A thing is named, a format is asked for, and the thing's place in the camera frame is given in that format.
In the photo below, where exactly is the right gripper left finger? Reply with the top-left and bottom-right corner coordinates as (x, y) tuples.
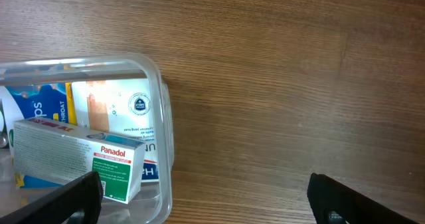
(1, 171), (103, 224)

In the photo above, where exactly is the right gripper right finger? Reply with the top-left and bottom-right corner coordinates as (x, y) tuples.
(307, 173), (415, 224)

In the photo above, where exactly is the white green medicine box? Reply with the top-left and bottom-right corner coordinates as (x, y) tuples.
(13, 117), (145, 204)

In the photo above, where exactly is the white Hansaplast plaster box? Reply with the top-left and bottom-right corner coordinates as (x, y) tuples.
(71, 78), (159, 183)

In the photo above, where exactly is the blue yellow VapoDrops box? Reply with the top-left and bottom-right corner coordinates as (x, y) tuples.
(0, 81), (78, 190)

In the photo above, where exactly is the clear plastic container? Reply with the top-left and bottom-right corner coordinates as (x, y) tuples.
(1, 55), (173, 223)

